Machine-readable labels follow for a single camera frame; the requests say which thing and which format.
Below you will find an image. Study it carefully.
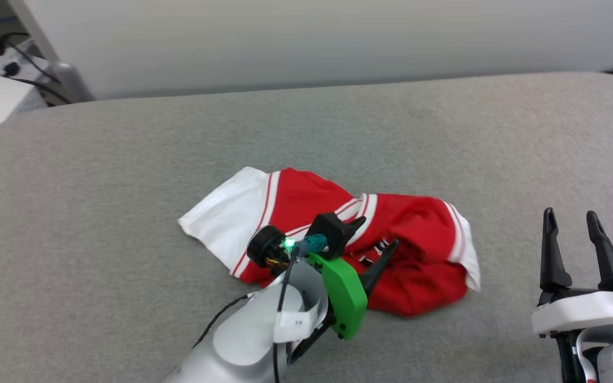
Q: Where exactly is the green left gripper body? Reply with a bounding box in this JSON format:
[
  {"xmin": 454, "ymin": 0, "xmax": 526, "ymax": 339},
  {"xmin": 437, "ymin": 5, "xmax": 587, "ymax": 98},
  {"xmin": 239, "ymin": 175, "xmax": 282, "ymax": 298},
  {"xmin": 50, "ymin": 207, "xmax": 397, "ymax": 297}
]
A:
[{"xmin": 308, "ymin": 253, "xmax": 369, "ymax": 341}]

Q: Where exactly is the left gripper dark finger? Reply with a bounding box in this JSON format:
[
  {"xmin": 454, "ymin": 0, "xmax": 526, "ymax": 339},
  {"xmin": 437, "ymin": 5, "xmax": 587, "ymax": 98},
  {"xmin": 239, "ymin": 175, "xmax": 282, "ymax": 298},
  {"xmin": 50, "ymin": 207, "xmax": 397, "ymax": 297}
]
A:
[
  {"xmin": 360, "ymin": 239, "xmax": 399, "ymax": 297},
  {"xmin": 345, "ymin": 215, "xmax": 367, "ymax": 246}
]

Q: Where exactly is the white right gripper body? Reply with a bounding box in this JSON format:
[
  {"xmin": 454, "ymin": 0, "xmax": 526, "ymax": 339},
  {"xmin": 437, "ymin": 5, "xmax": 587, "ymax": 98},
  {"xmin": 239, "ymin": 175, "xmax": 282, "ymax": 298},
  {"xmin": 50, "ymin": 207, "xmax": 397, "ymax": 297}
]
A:
[{"xmin": 531, "ymin": 286, "xmax": 613, "ymax": 337}]

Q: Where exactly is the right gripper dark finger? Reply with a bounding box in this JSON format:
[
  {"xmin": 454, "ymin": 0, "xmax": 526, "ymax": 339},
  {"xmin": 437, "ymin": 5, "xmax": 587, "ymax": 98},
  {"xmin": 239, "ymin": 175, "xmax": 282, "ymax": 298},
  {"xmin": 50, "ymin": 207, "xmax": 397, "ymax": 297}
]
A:
[
  {"xmin": 540, "ymin": 207, "xmax": 572, "ymax": 292},
  {"xmin": 586, "ymin": 211, "xmax": 613, "ymax": 292}
]

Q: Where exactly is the red and white garment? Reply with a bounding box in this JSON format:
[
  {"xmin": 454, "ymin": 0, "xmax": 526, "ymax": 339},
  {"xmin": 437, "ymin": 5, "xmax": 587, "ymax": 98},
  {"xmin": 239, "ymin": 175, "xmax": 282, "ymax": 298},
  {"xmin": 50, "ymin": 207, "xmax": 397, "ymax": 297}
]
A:
[{"xmin": 179, "ymin": 166, "xmax": 482, "ymax": 318}]

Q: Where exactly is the grey metal leg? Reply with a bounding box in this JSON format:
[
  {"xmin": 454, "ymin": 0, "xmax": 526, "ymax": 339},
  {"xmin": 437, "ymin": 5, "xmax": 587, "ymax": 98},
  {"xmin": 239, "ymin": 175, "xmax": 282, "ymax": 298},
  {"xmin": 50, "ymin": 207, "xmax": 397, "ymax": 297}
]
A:
[{"xmin": 9, "ymin": 0, "xmax": 94, "ymax": 103}]

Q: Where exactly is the left camera cable teal plug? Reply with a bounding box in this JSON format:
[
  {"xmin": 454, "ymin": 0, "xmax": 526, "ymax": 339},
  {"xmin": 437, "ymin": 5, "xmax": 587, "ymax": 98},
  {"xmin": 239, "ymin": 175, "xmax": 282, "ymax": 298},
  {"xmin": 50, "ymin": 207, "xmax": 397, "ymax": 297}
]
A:
[{"xmin": 272, "ymin": 236, "xmax": 329, "ymax": 383}]

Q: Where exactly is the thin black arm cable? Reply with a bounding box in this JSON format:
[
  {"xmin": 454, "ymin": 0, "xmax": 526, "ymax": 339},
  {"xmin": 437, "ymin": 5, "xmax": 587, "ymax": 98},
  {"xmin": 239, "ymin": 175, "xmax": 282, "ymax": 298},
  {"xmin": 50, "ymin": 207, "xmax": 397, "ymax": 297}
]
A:
[{"xmin": 192, "ymin": 293, "xmax": 256, "ymax": 349}]

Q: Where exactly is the black power cable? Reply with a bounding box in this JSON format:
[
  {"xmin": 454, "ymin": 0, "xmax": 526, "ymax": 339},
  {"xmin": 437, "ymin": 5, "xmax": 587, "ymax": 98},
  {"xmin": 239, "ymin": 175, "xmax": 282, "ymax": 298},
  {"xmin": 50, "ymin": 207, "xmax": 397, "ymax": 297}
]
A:
[{"xmin": 0, "ymin": 32, "xmax": 73, "ymax": 104}]

